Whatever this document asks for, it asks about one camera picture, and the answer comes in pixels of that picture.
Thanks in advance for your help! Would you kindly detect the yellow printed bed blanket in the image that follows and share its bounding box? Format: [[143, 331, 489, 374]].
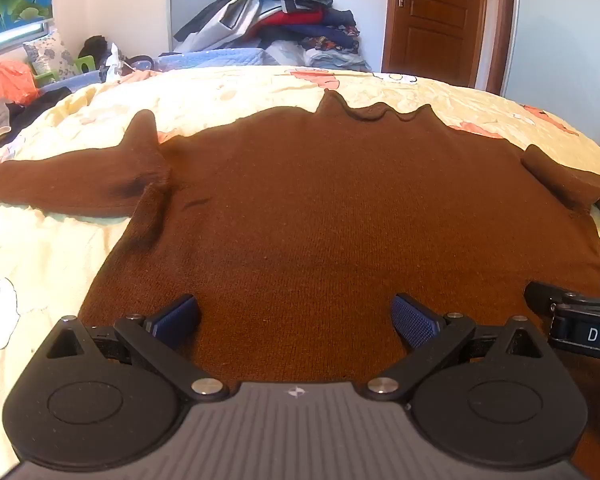
[[0, 65, 600, 411]]

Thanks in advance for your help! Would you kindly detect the green plastic stool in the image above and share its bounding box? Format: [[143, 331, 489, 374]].
[[32, 54, 100, 85]]

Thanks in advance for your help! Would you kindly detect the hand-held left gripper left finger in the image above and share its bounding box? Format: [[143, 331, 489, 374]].
[[44, 294, 231, 402]]

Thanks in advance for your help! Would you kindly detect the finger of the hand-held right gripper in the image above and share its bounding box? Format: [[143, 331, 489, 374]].
[[524, 281, 581, 312]]

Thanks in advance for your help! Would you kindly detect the pile of clothes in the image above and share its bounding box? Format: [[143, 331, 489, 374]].
[[172, 0, 373, 72]]

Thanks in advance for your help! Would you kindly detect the black bag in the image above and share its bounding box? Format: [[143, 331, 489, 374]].
[[78, 35, 112, 60]]

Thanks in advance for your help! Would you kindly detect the dark clothes heap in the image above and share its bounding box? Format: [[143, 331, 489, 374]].
[[0, 86, 74, 157]]

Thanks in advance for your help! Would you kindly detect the window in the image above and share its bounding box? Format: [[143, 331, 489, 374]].
[[0, 21, 57, 60]]

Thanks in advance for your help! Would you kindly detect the brown knit sweater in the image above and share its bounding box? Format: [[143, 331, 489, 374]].
[[0, 89, 600, 466]]

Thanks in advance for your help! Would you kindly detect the blue quilted mat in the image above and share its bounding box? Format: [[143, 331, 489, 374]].
[[152, 46, 278, 72]]

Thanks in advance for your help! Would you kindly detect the floral pillow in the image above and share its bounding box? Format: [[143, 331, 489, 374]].
[[22, 34, 79, 77]]

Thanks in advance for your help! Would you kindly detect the white plastic bag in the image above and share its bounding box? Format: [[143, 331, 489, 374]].
[[101, 41, 127, 82]]

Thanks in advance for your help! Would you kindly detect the white wardrobe with flower stickers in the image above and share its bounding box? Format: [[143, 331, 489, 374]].
[[500, 0, 600, 157]]

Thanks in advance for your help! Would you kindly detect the brown wooden door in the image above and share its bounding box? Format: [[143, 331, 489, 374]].
[[382, 0, 491, 88]]

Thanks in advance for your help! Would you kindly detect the orange cloth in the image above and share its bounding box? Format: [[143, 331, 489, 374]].
[[0, 59, 42, 109]]

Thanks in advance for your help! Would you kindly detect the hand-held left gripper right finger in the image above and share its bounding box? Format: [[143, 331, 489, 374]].
[[365, 294, 556, 402]]

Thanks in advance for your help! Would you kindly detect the grey framed panel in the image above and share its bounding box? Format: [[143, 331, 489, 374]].
[[166, 0, 241, 53]]

